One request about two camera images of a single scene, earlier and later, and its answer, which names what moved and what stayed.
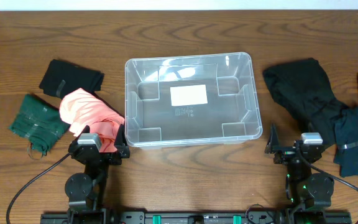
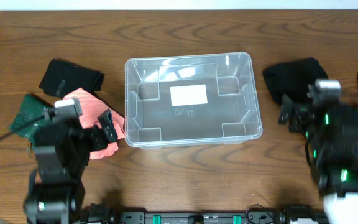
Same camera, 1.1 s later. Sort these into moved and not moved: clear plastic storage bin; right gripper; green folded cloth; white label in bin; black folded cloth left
Moved: right gripper
Not moved: black folded cloth left; green folded cloth; white label in bin; clear plastic storage bin
